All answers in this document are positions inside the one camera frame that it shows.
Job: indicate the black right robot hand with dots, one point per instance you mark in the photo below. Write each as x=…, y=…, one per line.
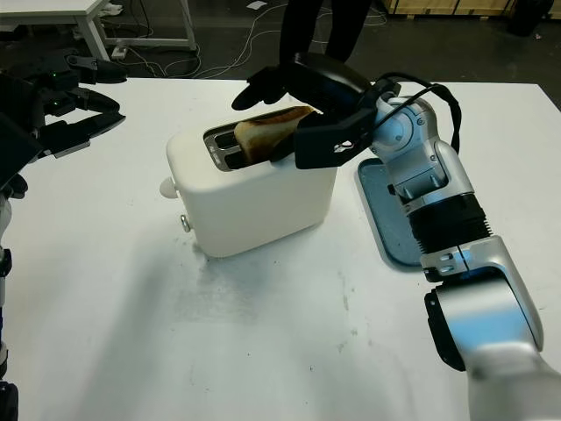
x=328, y=83

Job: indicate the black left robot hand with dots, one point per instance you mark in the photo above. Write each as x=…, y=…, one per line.
x=66, y=131

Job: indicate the toast slice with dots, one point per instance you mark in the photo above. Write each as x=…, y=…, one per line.
x=263, y=131

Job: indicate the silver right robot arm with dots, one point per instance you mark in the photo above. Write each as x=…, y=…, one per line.
x=438, y=175

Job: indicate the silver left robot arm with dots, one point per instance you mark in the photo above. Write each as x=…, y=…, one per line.
x=3, y=210

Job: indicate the person beige jacket dark trousers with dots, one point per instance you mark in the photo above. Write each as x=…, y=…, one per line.
x=324, y=30

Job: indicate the white toaster lever knob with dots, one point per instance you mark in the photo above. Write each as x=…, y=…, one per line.
x=167, y=188

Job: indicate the white two-slot toaster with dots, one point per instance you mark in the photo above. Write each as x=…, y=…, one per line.
x=263, y=206

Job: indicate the white power strip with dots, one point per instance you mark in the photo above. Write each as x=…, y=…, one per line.
x=119, y=53

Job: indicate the blue rectangular tray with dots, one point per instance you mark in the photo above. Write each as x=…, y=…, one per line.
x=385, y=219

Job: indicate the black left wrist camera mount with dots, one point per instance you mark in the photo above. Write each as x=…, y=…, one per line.
x=13, y=149

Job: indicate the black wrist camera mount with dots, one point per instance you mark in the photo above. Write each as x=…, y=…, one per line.
x=324, y=144
x=13, y=149

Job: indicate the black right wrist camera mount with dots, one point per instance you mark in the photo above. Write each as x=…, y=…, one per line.
x=324, y=144

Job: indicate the white metal-frame desk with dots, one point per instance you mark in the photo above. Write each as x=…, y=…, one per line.
x=92, y=30

